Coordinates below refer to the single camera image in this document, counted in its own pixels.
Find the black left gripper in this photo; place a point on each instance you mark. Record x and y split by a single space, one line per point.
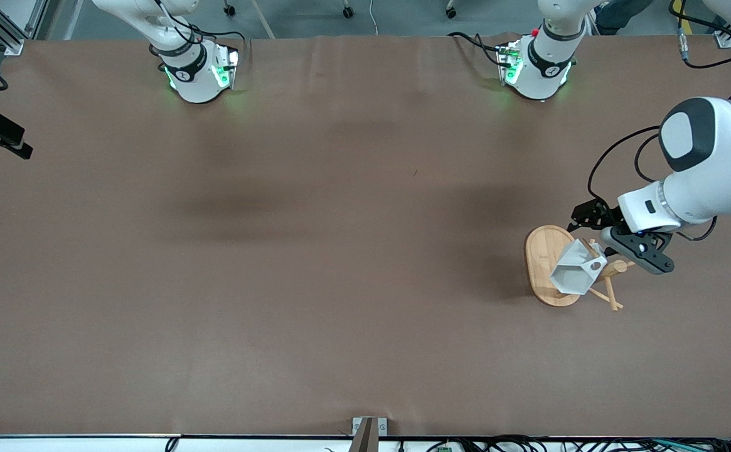
595 215

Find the white faceted cup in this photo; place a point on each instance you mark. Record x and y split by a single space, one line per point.
575 276

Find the small silver table bracket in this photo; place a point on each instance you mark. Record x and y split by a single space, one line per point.
725 39

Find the dark blue trouser leg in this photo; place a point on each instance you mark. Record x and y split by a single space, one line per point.
622 9

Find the wooden cup rack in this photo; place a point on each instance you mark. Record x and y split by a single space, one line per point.
544 263

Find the black chair castor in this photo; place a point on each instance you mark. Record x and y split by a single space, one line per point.
347 10
229 9
450 10

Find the aluminium post with bracket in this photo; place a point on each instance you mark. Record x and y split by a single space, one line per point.
365 436

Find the aluminium frame extrusion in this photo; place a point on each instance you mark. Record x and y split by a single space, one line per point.
14 45

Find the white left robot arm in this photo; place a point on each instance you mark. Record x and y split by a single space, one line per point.
716 157

